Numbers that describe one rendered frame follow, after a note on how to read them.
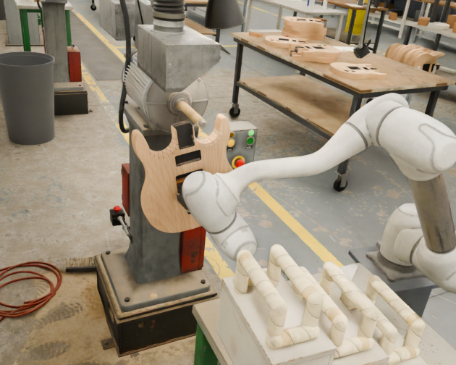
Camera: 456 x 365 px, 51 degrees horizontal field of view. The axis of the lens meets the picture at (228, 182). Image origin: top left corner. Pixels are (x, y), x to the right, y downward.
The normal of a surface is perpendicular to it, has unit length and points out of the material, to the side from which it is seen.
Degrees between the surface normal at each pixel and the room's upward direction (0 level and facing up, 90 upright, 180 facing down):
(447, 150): 86
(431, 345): 0
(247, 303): 0
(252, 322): 0
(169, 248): 90
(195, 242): 90
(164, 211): 88
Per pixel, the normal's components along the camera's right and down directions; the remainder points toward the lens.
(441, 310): 0.09, -0.88
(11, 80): -0.12, 0.51
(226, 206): 0.54, 0.35
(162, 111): 0.30, 0.52
